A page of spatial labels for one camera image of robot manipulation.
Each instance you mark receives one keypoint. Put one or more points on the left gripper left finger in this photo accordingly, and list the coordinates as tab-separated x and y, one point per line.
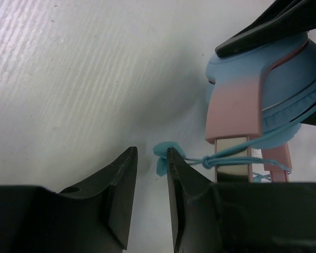
93	215

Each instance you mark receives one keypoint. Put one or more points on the pink blue cat-ear headphones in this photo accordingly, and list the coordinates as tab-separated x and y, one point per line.
257	102

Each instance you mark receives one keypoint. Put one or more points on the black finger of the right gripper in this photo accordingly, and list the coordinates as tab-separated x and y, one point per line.
284	18

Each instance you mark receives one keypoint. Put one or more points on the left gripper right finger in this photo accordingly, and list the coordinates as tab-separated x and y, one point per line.
237	216

